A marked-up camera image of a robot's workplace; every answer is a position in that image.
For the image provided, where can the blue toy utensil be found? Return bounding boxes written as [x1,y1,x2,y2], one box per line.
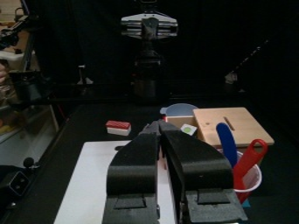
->
[215,122,239,169]

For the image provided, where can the red toy utensil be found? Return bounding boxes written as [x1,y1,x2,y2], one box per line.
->
[231,138,268,192]

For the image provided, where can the red-fronted wooden drawer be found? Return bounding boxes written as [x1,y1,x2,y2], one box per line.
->
[163,114,201,137]

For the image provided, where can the red plastic cup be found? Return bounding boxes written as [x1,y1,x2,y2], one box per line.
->
[218,150,263,208]

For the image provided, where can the white cutting board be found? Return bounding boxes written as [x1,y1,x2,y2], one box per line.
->
[52,140,179,224]

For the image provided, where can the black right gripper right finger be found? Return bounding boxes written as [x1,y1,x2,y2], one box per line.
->
[157,120,248,224]

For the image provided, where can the white token with green dot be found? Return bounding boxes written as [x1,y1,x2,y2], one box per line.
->
[180,122,199,137]

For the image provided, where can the red and white sushi piece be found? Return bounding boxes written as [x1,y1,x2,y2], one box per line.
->
[105,120,133,137]

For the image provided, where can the white corner bracket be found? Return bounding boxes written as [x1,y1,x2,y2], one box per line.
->
[224,71,239,86]

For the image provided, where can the grey-blue bowl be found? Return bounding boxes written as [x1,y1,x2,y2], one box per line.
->
[159,102,200,117]

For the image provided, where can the thin diagonal bracing wire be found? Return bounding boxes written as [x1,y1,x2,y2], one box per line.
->
[232,38,271,77]

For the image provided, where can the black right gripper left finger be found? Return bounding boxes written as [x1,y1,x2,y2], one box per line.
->
[101,120,161,224]

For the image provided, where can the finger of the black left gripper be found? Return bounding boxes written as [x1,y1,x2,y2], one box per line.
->
[140,17,151,40]
[149,17,160,40]

